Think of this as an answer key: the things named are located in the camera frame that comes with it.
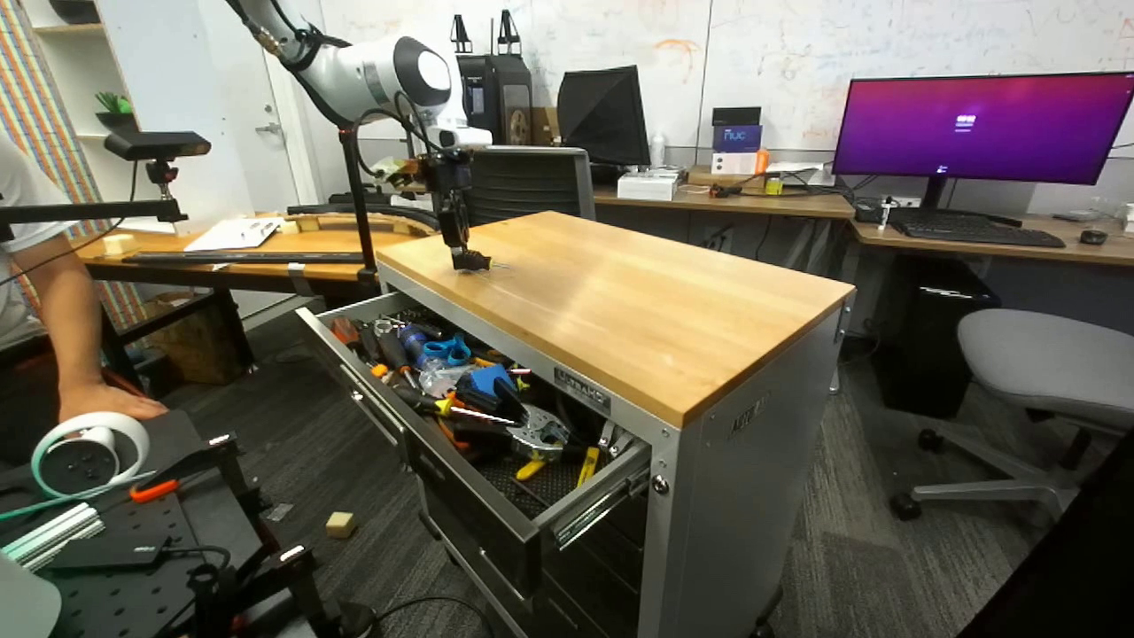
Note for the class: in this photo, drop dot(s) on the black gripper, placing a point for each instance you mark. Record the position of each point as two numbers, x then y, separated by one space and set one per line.
448 179

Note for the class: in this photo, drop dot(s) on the small black stubby screwdriver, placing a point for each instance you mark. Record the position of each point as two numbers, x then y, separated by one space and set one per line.
468 259

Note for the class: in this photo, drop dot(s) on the grey top drawer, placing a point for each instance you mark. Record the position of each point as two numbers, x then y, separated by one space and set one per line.
403 361

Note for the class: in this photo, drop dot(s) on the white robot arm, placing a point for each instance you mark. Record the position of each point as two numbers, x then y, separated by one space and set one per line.
359 83

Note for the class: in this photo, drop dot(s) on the person's forearm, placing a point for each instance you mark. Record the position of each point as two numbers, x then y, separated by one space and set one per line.
67 309

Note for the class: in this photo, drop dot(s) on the person's hand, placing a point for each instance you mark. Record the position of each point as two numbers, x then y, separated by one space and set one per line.
106 397

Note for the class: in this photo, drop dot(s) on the grey mesh office chair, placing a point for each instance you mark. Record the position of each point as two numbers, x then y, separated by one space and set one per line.
502 181

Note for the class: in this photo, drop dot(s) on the wooden side table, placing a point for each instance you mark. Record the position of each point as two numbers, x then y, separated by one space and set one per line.
319 249

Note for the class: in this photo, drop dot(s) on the black computer tower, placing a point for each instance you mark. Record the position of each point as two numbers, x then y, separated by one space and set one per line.
496 98

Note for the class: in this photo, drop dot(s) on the black monitor back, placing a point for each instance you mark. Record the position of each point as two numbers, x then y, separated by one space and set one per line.
600 112

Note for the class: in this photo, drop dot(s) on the white box on desk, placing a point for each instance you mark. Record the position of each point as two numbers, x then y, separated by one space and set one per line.
660 186

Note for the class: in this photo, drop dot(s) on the white papers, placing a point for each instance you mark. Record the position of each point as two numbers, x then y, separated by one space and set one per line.
232 236

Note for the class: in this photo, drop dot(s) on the blue and white box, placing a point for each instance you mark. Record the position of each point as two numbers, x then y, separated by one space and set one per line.
735 139

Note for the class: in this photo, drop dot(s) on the grey tool cabinet wooden top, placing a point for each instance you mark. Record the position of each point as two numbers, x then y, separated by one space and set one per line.
716 361

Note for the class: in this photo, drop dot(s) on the small wooden block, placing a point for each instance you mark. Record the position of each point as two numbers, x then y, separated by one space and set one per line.
341 521

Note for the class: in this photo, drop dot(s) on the white tape roll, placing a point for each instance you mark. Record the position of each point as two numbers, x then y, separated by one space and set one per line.
89 452

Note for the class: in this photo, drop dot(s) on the black perforated breadboard table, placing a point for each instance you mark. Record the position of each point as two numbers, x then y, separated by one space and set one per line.
180 550

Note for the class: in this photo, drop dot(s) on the black keyboard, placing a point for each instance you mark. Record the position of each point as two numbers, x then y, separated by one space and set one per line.
972 227

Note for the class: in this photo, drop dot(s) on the purple screen computer monitor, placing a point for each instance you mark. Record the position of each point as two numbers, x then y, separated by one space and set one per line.
982 126

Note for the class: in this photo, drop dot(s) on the light grey swivel chair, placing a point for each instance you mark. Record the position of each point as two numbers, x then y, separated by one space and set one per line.
1048 366

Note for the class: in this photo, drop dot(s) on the long wooden office desk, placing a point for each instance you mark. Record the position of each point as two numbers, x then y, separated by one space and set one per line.
871 230

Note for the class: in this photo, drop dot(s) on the black mouse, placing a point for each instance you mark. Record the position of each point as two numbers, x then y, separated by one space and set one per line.
1095 237

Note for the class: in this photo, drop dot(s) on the black camera tripod stand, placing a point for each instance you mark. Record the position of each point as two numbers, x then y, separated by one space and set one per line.
349 144

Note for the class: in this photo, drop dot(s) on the blue handled tool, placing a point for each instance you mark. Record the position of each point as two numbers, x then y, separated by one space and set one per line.
490 386

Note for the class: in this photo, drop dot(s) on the yellow handled pliers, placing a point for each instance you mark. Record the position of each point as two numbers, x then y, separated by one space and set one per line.
580 457

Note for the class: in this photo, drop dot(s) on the black camera on stand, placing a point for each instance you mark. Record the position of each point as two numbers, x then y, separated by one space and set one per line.
157 150

